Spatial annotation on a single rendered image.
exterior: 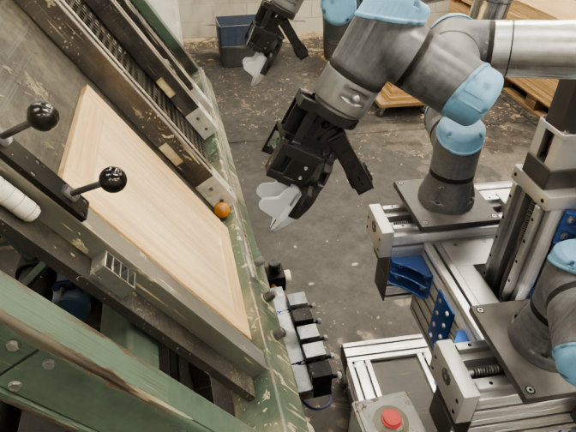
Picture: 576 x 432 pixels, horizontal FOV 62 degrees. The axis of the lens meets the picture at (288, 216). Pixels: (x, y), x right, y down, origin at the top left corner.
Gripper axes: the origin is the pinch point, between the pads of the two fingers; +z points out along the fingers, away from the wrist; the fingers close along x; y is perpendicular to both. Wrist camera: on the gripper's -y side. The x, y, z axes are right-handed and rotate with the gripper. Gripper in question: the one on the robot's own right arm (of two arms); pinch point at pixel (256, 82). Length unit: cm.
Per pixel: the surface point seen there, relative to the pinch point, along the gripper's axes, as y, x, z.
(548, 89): -276, -217, -26
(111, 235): 26, 60, 15
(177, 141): 13.2, -0.5, 24.9
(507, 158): -236, -160, 25
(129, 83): 29.8, 0.1, 13.6
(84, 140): 35, 35, 14
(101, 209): 28, 51, 17
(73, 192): 33, 61, 7
